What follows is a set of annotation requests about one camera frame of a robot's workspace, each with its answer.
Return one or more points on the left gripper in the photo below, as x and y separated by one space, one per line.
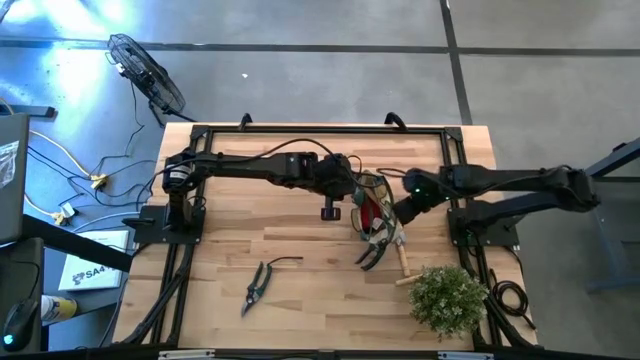
335 175

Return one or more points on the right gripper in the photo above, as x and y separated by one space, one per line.
422 187

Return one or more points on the red garden glove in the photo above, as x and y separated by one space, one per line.
371 215

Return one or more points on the beige green canvas gardening bag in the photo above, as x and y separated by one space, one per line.
387 227

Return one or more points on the dark teal garden shears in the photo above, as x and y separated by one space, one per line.
380 252

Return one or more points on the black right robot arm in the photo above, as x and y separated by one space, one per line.
500 177

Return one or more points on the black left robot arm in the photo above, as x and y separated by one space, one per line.
240 167

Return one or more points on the clear plastic bag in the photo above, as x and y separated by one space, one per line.
7 165

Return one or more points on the black table clamp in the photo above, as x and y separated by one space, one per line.
397 120
245 120

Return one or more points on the green black pruning shears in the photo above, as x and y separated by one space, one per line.
252 296

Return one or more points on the green artificial potted plant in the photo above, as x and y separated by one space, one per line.
447 302

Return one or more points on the blue grey metal table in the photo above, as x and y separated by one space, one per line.
592 240

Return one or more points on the black floor fan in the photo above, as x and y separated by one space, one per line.
150 82

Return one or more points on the white printed box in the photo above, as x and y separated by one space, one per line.
95 277

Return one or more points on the black side desk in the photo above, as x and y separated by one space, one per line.
75 245

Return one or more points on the yellow white power plug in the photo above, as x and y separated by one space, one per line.
64 214

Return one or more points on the yellow white spray can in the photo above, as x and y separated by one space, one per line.
57 307

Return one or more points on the black metal bar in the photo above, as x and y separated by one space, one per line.
30 111

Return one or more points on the black computer mouse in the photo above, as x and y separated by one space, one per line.
20 325

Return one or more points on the black metal table frame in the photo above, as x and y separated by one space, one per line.
325 129

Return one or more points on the silver bracket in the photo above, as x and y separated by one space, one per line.
185 355
465 356

